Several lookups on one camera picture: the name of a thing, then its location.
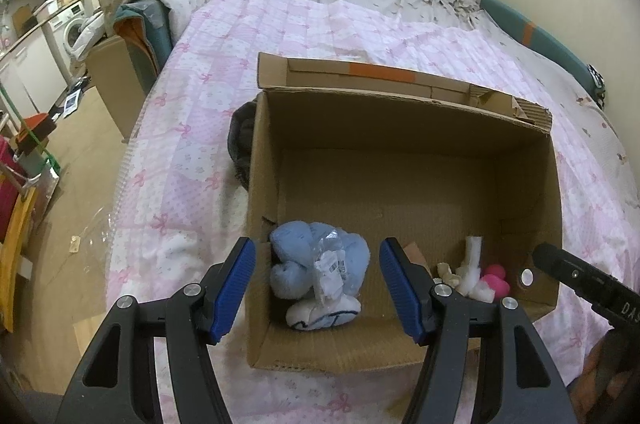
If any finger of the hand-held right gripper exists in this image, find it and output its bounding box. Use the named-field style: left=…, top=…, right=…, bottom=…
left=518, top=242, right=640, bottom=306

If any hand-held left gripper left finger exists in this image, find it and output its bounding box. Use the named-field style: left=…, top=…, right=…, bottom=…
left=55, top=236, right=257, bottom=424

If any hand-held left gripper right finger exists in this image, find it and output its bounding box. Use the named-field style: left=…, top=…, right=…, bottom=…
left=378, top=237, right=576, bottom=424

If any tan sponge piece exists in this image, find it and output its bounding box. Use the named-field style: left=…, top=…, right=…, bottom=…
left=402, top=241, right=431, bottom=271

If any beige cloth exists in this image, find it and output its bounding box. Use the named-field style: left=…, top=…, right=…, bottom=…
left=432, top=261, right=464, bottom=288

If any clear plastic packet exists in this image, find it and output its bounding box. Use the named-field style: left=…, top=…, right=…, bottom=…
left=312, top=229, right=351, bottom=305

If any pink rubber toy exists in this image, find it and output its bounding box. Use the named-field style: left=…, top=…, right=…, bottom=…
left=481, top=264, right=512, bottom=303

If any light blue plush toy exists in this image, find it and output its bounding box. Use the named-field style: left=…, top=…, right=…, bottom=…
left=269, top=220, right=372, bottom=303

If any white small figure toy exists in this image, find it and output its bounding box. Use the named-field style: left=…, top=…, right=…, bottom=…
left=452, top=235, right=496, bottom=303

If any white sock with dark stripe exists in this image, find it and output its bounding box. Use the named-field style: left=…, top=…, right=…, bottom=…
left=285, top=294, right=362, bottom=333

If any brown cardboard box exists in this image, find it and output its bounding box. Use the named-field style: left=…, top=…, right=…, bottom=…
left=86, top=35, right=151, bottom=143
left=245, top=51, right=564, bottom=373

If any person's right hand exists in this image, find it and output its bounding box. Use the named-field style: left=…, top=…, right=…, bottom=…
left=570, top=341, right=619, bottom=407

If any dark grey cloth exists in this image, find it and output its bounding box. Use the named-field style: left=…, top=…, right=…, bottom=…
left=227, top=101, right=259, bottom=191

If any pink patchwork bow blanket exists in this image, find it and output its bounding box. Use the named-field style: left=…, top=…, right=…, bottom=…
left=105, top=0, right=640, bottom=424

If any yellow curved board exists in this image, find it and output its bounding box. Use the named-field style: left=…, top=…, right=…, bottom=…
left=0, top=189, right=39, bottom=333

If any teal mat with orange band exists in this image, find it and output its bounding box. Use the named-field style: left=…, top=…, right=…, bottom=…
left=480, top=0, right=608, bottom=107

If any closed brown cardboard box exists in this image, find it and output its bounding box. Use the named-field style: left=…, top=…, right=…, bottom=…
left=86, top=35, right=151, bottom=143

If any printed paper sheet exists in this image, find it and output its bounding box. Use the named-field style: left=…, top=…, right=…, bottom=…
left=62, top=89, right=84, bottom=116

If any red bag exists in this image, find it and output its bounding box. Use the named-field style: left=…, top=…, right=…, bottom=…
left=0, top=136, right=19, bottom=241

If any orange and black box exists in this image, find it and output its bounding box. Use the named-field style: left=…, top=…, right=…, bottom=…
left=17, top=114, right=56, bottom=153

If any teal and orange folded mat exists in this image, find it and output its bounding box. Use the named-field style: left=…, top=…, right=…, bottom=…
left=112, top=0, right=174, bottom=80

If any white kitchen cabinet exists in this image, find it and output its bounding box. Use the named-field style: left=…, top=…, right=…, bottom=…
left=0, top=24, right=66, bottom=115

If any white washing machine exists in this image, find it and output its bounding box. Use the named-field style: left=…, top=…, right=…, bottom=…
left=50, top=1, right=89, bottom=61

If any black and white strap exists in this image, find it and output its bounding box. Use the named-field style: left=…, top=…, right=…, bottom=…
left=587, top=65, right=607, bottom=108

